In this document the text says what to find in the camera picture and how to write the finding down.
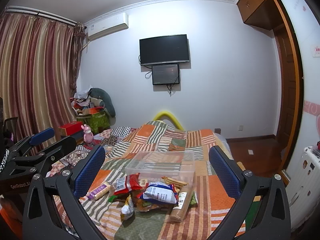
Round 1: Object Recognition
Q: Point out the purple label cracker pack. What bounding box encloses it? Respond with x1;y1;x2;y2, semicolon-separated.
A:
87;181;111;200

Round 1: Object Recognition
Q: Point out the red snack bag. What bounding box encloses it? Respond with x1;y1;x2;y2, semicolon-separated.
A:
111;173;145;196

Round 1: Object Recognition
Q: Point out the yellow white snack bag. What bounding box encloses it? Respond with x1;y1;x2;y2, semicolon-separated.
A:
120;195;134;220

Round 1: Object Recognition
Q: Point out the brown cracker sleeve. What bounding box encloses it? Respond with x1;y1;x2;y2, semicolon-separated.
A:
169;185;194;222

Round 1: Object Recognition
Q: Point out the blue white snack bag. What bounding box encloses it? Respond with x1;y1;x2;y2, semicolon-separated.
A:
137;181;178;204

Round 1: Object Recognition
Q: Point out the clear plastic storage bin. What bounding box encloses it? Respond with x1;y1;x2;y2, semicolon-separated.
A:
125;151;195;185

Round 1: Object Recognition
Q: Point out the green pea snack packet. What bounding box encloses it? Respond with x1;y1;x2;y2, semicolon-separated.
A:
189;191;198;207

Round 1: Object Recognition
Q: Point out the checkered patterned blanket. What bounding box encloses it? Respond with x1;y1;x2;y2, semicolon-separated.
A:
46;126;136;177

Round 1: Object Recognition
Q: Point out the red box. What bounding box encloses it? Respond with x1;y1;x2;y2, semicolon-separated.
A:
59;121;83;137

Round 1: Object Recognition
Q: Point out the dark blue box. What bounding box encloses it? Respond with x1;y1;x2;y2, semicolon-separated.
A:
70;130;84;144

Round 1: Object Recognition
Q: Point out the pink plush toy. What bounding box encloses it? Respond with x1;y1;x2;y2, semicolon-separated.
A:
81;124;94;144

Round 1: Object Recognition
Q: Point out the white radiator with stickers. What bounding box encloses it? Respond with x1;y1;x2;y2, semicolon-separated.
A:
286;146;320;231

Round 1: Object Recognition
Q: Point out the green printed bag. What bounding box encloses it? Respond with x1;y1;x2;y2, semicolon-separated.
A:
76;110;110;134

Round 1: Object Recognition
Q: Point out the grey green long pillow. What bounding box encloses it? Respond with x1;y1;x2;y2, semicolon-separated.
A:
88;88;116;118

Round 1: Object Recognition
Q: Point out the red gold striped curtain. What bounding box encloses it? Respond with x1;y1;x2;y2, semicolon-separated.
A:
1;12;85;151

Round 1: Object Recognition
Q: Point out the patchwork striped bed quilt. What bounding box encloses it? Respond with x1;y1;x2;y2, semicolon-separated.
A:
47;120;262;240

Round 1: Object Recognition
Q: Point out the yellow foam tube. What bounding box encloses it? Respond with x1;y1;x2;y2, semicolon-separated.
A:
153;111;184;130

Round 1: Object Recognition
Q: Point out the brown wooden door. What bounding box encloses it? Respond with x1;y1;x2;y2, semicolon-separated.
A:
273;0;303;176

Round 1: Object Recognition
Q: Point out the wooden overhead cabinet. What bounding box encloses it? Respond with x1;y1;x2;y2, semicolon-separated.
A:
237;0;283;30

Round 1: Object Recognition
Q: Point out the small black wall monitor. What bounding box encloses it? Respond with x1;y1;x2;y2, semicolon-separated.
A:
152;64;180;86

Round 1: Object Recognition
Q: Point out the white wall air conditioner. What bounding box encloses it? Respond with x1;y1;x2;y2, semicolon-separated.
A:
87;12;129;41

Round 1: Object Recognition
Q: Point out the black wall television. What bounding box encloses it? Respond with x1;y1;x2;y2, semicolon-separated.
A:
139;34;190;66

